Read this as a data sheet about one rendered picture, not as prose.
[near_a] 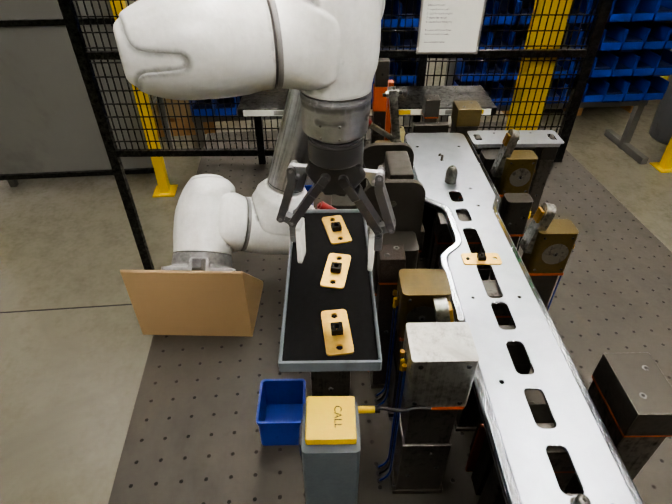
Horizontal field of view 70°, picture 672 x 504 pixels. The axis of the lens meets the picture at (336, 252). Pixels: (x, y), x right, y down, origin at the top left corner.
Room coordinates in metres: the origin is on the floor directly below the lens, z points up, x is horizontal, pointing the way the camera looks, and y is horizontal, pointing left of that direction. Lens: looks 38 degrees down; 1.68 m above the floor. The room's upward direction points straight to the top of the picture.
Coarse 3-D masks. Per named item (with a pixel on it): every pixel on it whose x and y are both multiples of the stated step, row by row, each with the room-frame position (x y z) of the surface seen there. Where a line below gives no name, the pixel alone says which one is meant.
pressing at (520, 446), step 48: (432, 144) 1.40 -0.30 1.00; (432, 192) 1.11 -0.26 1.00; (480, 192) 1.11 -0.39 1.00; (480, 240) 0.90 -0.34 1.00; (480, 288) 0.73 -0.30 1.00; (528, 288) 0.73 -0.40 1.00; (480, 336) 0.60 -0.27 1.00; (528, 336) 0.60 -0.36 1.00; (480, 384) 0.49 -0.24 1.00; (528, 384) 0.50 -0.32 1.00; (576, 384) 0.50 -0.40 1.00; (528, 432) 0.41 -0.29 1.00; (576, 432) 0.41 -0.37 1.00; (528, 480) 0.33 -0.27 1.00; (624, 480) 0.33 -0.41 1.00
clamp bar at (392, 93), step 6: (390, 90) 1.28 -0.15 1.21; (396, 90) 1.27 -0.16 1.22; (402, 90) 1.28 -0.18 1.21; (384, 96) 1.29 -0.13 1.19; (390, 96) 1.27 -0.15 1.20; (396, 96) 1.27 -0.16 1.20; (390, 102) 1.27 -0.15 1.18; (396, 102) 1.27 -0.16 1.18; (390, 108) 1.27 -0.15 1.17; (396, 108) 1.27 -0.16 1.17; (390, 114) 1.28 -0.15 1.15; (396, 114) 1.27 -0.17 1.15; (390, 120) 1.30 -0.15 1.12; (396, 120) 1.27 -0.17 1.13; (396, 126) 1.27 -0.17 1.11; (396, 132) 1.27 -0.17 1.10; (396, 138) 1.27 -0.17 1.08
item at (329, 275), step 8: (328, 256) 0.64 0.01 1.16; (336, 256) 0.64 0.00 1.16; (344, 256) 0.64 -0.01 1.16; (328, 264) 0.61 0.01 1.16; (336, 264) 0.61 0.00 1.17; (344, 264) 0.61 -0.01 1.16; (328, 272) 0.59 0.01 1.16; (336, 272) 0.59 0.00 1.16; (344, 272) 0.59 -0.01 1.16; (328, 280) 0.57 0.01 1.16; (336, 280) 0.57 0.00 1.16; (344, 280) 0.57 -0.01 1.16; (336, 288) 0.56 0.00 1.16
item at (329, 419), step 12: (312, 396) 0.36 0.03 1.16; (324, 396) 0.36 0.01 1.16; (336, 396) 0.36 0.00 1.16; (348, 396) 0.36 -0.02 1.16; (312, 408) 0.34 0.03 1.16; (324, 408) 0.34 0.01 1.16; (336, 408) 0.34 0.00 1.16; (348, 408) 0.34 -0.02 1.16; (312, 420) 0.33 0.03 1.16; (324, 420) 0.33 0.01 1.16; (336, 420) 0.33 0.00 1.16; (348, 420) 0.33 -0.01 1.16; (312, 432) 0.31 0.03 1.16; (324, 432) 0.31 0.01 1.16; (336, 432) 0.31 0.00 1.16; (348, 432) 0.31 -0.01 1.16; (312, 444) 0.30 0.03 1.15
